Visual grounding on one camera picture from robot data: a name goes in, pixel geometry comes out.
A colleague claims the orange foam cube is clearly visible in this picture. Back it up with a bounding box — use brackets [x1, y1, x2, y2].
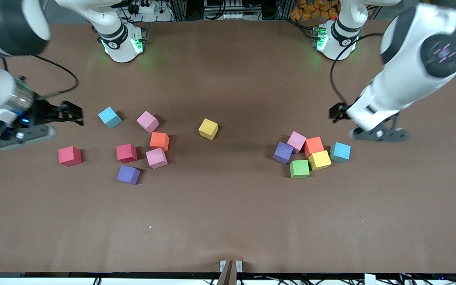
[304, 137, 325, 158]
[150, 132, 170, 152]

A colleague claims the pink foam cube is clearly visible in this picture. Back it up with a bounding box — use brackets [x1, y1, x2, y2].
[287, 131, 307, 154]
[146, 148, 168, 169]
[137, 110, 160, 134]

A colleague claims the purple foam cube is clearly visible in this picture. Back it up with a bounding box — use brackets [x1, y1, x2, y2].
[272, 141, 294, 164]
[117, 165, 141, 185]

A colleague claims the green foam cube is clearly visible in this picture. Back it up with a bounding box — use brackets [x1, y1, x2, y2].
[290, 160, 310, 179]

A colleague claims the red foam cube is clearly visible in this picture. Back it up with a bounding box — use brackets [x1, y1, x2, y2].
[58, 146, 83, 167]
[116, 144, 138, 164]

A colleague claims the yellow foam cube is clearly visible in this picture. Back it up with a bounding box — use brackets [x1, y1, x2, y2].
[308, 150, 332, 171]
[198, 118, 219, 141]

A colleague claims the blue foam cube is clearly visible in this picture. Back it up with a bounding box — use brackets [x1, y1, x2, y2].
[330, 142, 352, 163]
[98, 106, 122, 129]

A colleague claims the pile of orange items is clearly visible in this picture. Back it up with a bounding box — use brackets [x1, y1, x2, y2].
[290, 0, 339, 21]

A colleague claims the white power strip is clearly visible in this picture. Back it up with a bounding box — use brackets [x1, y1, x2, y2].
[127, 1, 156, 15]

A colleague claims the brown table cover sheet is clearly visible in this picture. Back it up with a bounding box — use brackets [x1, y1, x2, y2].
[0, 19, 456, 274]

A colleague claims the brown wooden strip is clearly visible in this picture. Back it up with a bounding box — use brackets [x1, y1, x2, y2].
[217, 260, 237, 285]

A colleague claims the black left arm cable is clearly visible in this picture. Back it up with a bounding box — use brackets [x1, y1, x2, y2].
[330, 33, 385, 105]

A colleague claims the aluminium frame post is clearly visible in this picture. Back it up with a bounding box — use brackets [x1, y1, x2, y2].
[277, 0, 294, 19]
[173, 0, 187, 20]

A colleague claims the small metal bracket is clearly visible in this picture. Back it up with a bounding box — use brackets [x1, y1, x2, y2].
[219, 260, 243, 274]

